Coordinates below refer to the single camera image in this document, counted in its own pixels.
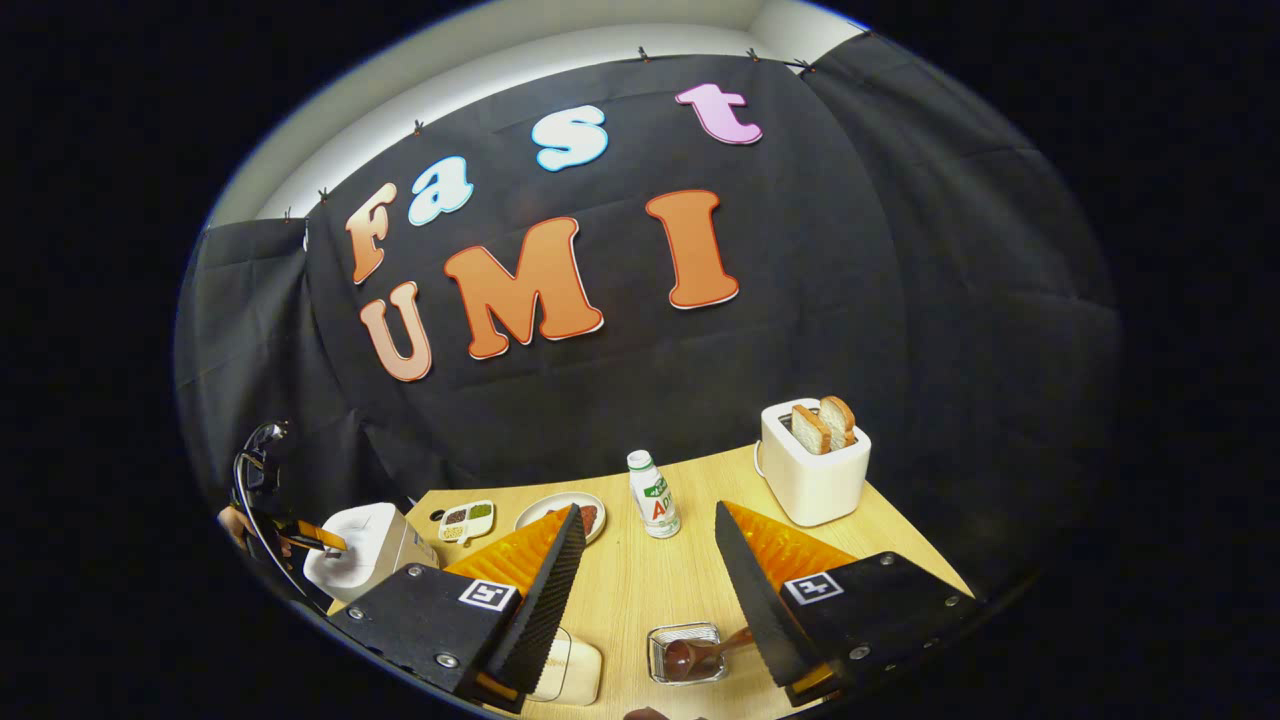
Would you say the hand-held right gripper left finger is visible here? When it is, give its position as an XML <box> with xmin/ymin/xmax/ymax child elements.
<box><xmin>325</xmin><ymin>503</ymin><xmax>588</xmax><ymax>701</ymax></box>

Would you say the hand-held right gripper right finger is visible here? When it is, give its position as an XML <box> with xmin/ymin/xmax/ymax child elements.
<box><xmin>713</xmin><ymin>500</ymin><xmax>976</xmax><ymax>706</ymax></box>

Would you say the white rice cooker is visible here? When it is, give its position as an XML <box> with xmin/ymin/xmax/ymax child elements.
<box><xmin>302</xmin><ymin>502</ymin><xmax>439</xmax><ymax>604</ymax></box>

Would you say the white rice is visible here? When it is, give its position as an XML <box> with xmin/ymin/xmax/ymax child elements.
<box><xmin>535</xmin><ymin>640</ymin><xmax>599</xmax><ymax>701</ymax></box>

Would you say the brown wooden spoon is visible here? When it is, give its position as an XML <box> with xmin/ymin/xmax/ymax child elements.
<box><xmin>665</xmin><ymin>625</ymin><xmax>756</xmax><ymax>683</ymax></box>

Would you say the metal wire chopstick holder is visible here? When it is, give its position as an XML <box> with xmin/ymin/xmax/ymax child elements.
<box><xmin>646</xmin><ymin>621</ymin><xmax>729</xmax><ymax>687</ymax></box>

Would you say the clear plastic container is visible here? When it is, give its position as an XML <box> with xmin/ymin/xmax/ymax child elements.
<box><xmin>525</xmin><ymin>627</ymin><xmax>604</xmax><ymax>707</ymax></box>

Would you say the white oval plate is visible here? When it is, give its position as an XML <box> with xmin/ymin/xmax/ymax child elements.
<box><xmin>514</xmin><ymin>491</ymin><xmax>607</xmax><ymax>546</ymax></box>

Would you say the small divided grain dish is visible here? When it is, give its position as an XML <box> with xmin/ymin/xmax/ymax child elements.
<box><xmin>437</xmin><ymin>499</ymin><xmax>496</xmax><ymax>547</ymax></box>

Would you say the white toaster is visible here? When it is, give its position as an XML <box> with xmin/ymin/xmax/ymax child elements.
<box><xmin>755</xmin><ymin>398</ymin><xmax>872</xmax><ymax>528</ymax></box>

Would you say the white drink bottle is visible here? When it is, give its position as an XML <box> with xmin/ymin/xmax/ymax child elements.
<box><xmin>627</xmin><ymin>450</ymin><xmax>682</xmax><ymax>540</ymax></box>

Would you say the toasted bread slice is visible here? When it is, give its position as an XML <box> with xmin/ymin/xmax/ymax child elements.
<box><xmin>790</xmin><ymin>404</ymin><xmax>833</xmax><ymax>456</ymax></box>
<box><xmin>818</xmin><ymin>395</ymin><xmax>858</xmax><ymax>449</ymax></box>

